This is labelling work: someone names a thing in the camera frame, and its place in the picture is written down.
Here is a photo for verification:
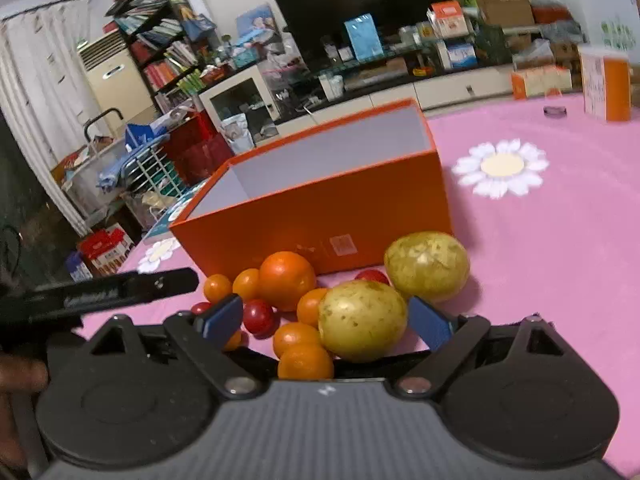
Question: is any orange cardboard box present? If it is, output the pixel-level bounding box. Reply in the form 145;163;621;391
169;99;453;276

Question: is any mandarin orange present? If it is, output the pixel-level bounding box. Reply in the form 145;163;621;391
272;322;322;359
277;342;335;381
296;287;331;328

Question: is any white wire rack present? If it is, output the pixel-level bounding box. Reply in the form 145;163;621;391
120;142;201;231

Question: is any brown cardboard box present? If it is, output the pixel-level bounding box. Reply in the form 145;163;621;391
477;0;536;28

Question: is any speckled yellow-green pear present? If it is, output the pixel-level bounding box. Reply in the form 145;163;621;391
318;280;408;363
384;231;471;303

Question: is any orange-white handled carton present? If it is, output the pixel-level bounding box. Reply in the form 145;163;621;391
427;1;471;38

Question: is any white curtain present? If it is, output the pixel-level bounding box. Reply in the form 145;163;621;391
0;0;101;236

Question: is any red box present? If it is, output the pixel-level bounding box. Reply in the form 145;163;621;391
77;227;136;278

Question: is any teal book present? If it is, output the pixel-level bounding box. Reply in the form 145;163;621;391
144;182;208;246

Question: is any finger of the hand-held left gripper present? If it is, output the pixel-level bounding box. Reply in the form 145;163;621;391
120;267;199;307

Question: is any dark green bag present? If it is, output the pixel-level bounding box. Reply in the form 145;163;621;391
475;25;513;66

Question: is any blue and white tissue box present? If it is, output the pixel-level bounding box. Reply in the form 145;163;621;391
440;42;478;71

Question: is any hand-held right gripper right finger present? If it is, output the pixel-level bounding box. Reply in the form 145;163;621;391
392;296;563;401

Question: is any blue packet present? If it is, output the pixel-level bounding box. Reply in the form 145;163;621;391
345;14;385;63

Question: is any white plastic bag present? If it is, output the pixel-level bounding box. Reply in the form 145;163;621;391
220;112;251;156

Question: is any beige standing air conditioner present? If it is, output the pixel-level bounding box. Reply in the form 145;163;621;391
77;30;158;141

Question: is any large orange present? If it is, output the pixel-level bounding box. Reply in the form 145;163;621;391
257;251;317;312

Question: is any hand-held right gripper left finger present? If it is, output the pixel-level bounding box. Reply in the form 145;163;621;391
87;294;263;400

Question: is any orange and white canister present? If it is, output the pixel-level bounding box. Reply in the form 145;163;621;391
577;45;632;123

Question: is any person's left hand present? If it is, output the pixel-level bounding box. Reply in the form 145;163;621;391
0;357;49;466

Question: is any white glass-door cabinet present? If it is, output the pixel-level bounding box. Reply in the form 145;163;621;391
199;65;282;148

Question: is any orange gift carton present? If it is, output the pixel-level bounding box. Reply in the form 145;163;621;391
511;66;573;101

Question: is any black bookshelf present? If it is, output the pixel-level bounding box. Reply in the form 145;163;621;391
105;0;221;111

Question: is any blue shopping bag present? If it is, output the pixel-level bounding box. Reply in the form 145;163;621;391
125;122;171;153

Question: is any red gift bag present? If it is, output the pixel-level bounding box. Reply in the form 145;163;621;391
162;110;221;161
175;132;236;186

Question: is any white television stand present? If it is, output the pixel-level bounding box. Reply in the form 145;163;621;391
277;30;516;126

